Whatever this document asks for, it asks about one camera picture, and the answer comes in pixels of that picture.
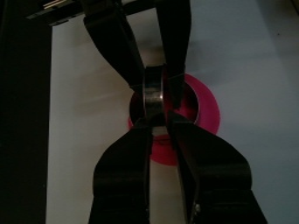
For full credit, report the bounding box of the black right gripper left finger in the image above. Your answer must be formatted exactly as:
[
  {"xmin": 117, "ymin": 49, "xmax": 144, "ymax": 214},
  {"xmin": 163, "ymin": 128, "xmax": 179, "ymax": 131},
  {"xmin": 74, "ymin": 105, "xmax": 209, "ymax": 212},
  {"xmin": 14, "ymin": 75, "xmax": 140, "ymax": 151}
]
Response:
[{"xmin": 88, "ymin": 118, "xmax": 155, "ymax": 224}]

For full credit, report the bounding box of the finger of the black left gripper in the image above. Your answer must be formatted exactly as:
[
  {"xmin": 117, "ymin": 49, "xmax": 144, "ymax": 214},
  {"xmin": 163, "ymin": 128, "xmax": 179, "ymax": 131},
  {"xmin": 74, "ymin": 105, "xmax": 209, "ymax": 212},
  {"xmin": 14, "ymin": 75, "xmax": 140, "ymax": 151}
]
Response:
[
  {"xmin": 81, "ymin": 4, "xmax": 147, "ymax": 95},
  {"xmin": 153, "ymin": 0, "xmax": 192, "ymax": 111}
]

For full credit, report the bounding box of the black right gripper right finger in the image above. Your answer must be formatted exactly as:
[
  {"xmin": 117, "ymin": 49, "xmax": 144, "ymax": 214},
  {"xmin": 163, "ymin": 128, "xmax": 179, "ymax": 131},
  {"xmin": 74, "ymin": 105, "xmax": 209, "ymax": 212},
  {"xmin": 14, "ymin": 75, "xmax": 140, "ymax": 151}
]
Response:
[{"xmin": 167, "ymin": 111, "xmax": 269, "ymax": 224}]

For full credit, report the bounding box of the round metal dough cutter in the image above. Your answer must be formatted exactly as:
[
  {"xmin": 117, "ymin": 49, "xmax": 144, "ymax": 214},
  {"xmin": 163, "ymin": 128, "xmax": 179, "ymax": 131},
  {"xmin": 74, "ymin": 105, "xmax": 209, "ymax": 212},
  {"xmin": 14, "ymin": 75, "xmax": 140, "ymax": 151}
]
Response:
[{"xmin": 128, "ymin": 64, "xmax": 201, "ymax": 136}]

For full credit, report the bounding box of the white cutting board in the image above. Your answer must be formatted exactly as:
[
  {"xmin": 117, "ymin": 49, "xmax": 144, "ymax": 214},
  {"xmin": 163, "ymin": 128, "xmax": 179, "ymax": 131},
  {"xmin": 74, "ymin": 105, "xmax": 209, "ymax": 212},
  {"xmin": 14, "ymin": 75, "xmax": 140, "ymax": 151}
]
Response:
[{"xmin": 44, "ymin": 0, "xmax": 299, "ymax": 224}]

